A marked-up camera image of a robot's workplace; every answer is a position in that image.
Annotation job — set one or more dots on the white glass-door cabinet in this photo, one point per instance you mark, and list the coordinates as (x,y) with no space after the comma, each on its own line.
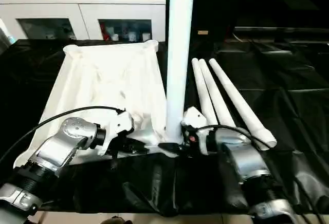
(77,5)

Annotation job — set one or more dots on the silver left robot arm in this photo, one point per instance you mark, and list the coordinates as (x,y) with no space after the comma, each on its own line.
(59,144)

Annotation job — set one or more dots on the white plastic table leg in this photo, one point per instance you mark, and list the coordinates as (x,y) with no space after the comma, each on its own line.
(241,106)
(218,98)
(179,49)
(203,90)

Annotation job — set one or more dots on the black flat bar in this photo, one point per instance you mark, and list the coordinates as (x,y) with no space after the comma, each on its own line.
(282,31)

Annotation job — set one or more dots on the white plastic table top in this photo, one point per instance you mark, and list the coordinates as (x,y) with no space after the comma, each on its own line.
(108,80)

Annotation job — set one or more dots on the black plastic table mat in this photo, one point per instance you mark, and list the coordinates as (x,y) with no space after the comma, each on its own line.
(288,90)

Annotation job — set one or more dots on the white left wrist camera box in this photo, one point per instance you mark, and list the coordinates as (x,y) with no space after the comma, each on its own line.
(115,124)

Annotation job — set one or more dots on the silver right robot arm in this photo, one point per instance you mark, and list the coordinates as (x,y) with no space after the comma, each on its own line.
(247,165)

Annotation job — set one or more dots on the small tan tag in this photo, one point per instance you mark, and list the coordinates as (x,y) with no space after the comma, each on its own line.
(202,32)

